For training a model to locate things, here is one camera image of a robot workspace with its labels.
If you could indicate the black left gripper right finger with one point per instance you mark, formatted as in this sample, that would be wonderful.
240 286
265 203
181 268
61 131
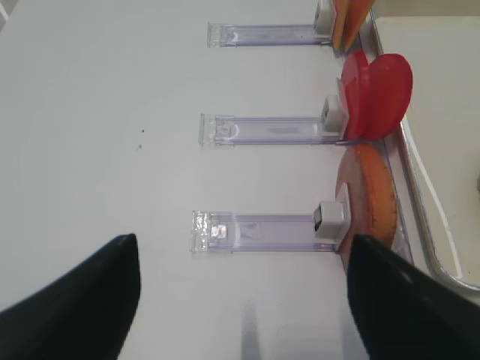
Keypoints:
401 313

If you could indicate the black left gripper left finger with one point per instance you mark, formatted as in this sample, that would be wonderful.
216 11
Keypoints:
85 314

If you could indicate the red tomato slice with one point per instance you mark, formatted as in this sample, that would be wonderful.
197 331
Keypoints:
391 88
356 82

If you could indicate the orange bread slice in rack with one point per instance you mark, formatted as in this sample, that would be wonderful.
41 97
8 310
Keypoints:
371 195

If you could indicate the clear acrylic bread rack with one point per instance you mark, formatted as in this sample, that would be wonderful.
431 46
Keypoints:
225 232

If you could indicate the clear acrylic tomato rack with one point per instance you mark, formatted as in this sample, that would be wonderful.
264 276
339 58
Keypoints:
229 130

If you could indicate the clear acrylic cheese rack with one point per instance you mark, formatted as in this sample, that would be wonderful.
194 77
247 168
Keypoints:
319 32

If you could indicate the white metal tray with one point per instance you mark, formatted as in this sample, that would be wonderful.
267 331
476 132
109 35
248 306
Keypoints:
440 132

